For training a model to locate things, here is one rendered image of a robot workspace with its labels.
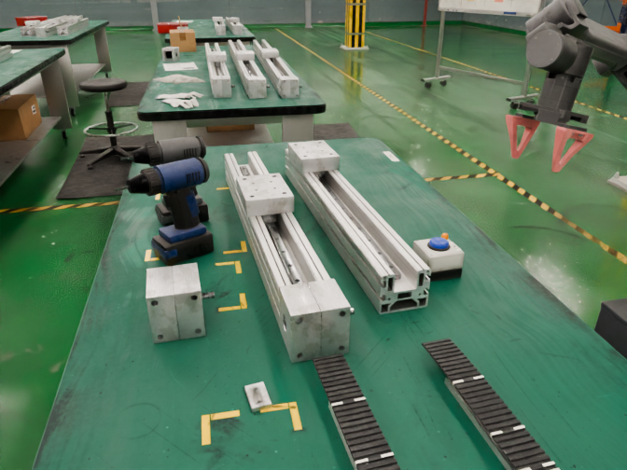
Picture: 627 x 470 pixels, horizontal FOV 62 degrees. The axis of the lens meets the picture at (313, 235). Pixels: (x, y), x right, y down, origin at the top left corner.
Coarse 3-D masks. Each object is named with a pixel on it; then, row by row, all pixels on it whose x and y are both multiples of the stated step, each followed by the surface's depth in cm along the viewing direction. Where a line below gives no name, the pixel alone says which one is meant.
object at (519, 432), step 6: (516, 426) 70; (522, 426) 70; (492, 432) 69; (498, 432) 69; (504, 432) 69; (510, 432) 69; (516, 432) 69; (522, 432) 69; (528, 432) 69; (498, 438) 68; (504, 438) 68; (510, 438) 68; (516, 438) 68
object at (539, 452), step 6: (534, 450) 66; (540, 450) 66; (510, 456) 65; (516, 456) 65; (522, 456) 65; (528, 456) 66; (534, 456) 66; (540, 456) 65; (546, 456) 65; (510, 462) 65; (516, 462) 65; (522, 462) 65; (528, 462) 65; (534, 462) 65; (540, 462) 65; (516, 468) 64
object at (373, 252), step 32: (288, 160) 160; (320, 192) 131; (352, 192) 131; (320, 224) 132; (352, 224) 114; (384, 224) 114; (352, 256) 110; (384, 256) 107; (416, 256) 101; (384, 288) 96; (416, 288) 98
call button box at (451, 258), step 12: (420, 240) 113; (420, 252) 110; (432, 252) 108; (444, 252) 108; (456, 252) 108; (432, 264) 107; (444, 264) 108; (456, 264) 109; (432, 276) 108; (444, 276) 109; (456, 276) 110
